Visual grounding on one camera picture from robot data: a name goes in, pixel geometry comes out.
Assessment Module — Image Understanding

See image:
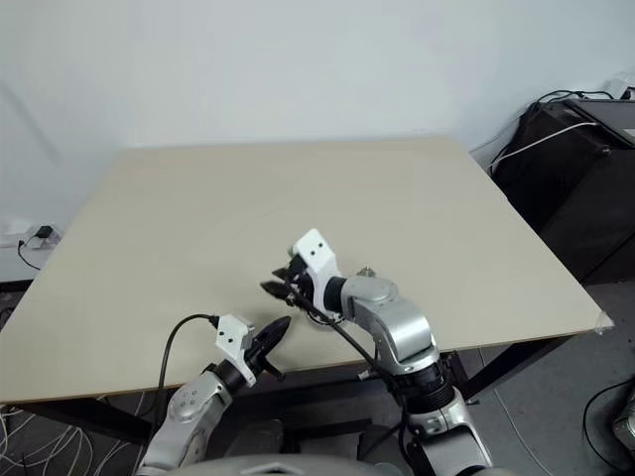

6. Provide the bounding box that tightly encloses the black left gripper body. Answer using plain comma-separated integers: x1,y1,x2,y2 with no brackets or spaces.
243,330,288,383

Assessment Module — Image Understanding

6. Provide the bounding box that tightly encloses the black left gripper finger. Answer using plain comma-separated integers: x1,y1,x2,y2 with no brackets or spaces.
254,315,293,349
256,315,293,355

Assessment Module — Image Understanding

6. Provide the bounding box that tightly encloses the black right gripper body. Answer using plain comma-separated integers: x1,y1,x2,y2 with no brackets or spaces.
282,251,327,314

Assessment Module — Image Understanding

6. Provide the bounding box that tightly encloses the grey robot torso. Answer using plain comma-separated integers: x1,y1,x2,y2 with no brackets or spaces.
167,452,384,476

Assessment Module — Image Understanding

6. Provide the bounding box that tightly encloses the white power strip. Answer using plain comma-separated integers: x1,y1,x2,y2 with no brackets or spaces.
0,216,64,250

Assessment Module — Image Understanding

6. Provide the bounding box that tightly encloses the black cabinet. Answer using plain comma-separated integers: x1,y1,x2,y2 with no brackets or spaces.
488,97,635,288

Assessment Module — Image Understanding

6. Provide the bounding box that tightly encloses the clear tape on table corner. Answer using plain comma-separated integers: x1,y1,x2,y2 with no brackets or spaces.
591,311,615,337

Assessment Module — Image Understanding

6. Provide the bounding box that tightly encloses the grey object on floor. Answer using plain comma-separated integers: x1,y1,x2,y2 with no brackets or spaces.
611,410,635,448

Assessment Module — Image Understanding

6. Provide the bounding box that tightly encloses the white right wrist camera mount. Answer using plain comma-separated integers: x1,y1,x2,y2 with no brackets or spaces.
291,228,341,304

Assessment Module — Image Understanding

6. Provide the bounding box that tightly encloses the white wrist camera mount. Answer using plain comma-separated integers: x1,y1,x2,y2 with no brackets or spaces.
291,228,341,304
213,312,258,388

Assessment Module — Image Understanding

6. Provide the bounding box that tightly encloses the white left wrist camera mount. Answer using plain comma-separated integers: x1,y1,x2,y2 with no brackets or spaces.
213,312,258,388

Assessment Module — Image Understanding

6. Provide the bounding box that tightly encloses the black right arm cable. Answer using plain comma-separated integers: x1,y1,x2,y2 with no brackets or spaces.
285,292,429,476

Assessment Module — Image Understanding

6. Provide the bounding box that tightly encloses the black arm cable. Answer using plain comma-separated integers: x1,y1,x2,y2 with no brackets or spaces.
285,292,429,476
157,312,220,401

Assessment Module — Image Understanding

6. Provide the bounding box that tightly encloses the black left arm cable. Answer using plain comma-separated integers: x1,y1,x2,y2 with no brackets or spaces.
157,312,220,401

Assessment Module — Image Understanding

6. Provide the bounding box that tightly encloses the black metal table frame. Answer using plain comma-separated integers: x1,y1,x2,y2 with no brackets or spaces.
12,334,582,443

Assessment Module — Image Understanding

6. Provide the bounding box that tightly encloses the white floor cable tangle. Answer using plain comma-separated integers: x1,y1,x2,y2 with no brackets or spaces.
0,402,153,476

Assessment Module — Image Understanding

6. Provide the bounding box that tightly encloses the black power strip cable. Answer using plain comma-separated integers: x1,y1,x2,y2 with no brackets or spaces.
16,238,42,273

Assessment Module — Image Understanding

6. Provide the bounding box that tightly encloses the thin white floor cable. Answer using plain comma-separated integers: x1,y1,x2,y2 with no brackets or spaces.
494,390,550,465

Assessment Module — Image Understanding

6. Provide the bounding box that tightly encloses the white cable over cabinet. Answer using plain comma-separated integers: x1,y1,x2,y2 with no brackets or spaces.
489,121,602,174

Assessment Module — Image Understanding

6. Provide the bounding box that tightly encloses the black looped floor cable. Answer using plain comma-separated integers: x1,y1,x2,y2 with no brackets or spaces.
581,378,635,463

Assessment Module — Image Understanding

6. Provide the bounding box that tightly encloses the thin black cable behind cabinet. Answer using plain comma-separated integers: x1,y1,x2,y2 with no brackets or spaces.
537,89,617,106

